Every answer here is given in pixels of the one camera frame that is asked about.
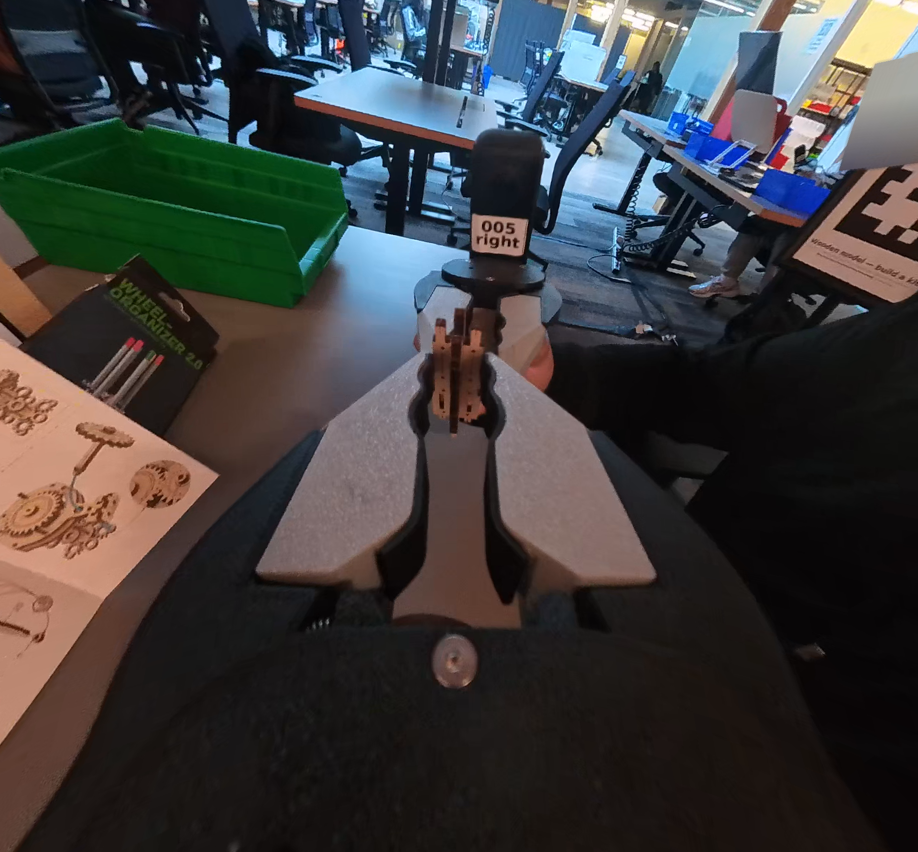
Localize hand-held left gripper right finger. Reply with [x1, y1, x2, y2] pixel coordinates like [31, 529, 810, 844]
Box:
[484, 353, 657, 605]

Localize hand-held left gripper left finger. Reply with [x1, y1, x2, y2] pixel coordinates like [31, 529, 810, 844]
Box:
[256, 353, 431, 602]

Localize wooden model part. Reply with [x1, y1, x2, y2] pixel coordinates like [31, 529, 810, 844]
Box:
[429, 307, 490, 437]

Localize person's right forearm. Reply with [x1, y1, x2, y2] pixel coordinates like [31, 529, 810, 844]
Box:
[548, 307, 918, 487]

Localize black office chair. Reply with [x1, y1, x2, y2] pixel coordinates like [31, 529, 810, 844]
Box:
[194, 0, 363, 171]
[0, 0, 137, 143]
[534, 73, 639, 236]

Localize brown-edged office desk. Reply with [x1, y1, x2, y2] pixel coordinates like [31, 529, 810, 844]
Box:
[294, 66, 517, 236]

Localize long office desk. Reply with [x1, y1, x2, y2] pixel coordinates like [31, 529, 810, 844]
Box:
[620, 109, 819, 279]

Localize blue plastic bin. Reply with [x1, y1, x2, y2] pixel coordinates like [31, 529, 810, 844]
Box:
[683, 129, 754, 168]
[756, 169, 833, 216]

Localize black product package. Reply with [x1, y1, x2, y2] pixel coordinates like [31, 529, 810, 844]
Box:
[20, 255, 219, 437]

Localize illustrated instruction sheet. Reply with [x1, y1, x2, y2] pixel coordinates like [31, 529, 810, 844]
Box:
[0, 339, 219, 745]

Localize green plastic bin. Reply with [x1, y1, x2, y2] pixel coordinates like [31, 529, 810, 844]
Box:
[0, 119, 350, 309]

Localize printed tag sign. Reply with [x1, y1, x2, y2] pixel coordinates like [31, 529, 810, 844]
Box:
[785, 163, 918, 304]

